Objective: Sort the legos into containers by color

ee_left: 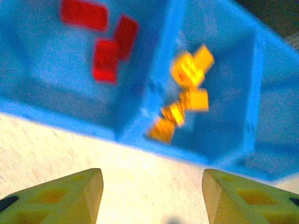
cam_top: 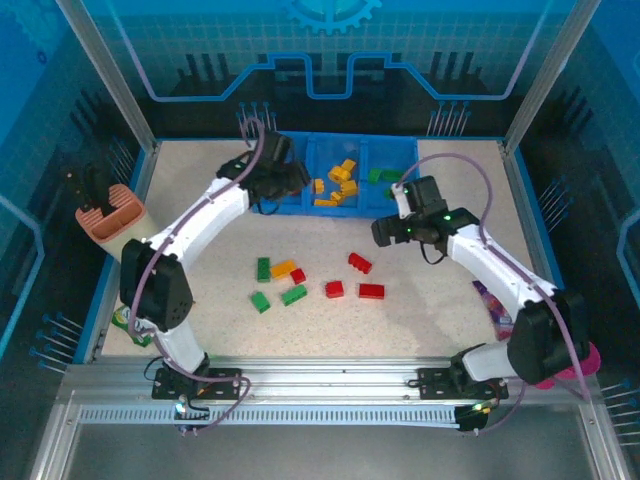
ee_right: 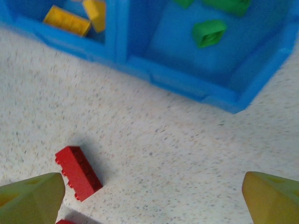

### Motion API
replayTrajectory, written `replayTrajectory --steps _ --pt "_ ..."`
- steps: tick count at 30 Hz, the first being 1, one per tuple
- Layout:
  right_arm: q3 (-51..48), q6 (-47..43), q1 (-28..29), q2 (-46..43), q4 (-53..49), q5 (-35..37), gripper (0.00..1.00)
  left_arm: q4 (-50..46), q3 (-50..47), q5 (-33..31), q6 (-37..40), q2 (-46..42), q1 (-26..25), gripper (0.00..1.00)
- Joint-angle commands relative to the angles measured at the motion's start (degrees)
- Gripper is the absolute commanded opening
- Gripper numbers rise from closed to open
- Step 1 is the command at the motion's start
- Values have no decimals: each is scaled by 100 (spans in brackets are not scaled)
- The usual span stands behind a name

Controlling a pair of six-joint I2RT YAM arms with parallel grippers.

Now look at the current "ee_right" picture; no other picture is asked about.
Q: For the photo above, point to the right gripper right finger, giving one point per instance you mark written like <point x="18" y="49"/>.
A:
<point x="273" y="200"/>

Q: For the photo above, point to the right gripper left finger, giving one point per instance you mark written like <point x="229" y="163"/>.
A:
<point x="30" y="200"/>

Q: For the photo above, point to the small green lego brick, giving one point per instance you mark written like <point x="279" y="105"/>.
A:
<point x="205" y="30"/>

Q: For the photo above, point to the yellow lego brick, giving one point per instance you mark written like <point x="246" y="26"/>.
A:
<point x="95" y="14"/>
<point x="67" y="21"/>

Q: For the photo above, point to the red lego brick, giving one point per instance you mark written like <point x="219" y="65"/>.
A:
<point x="78" y="172"/>
<point x="66" y="222"/>

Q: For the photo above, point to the blue three-compartment bin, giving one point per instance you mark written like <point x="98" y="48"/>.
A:
<point x="182" y="77"/>

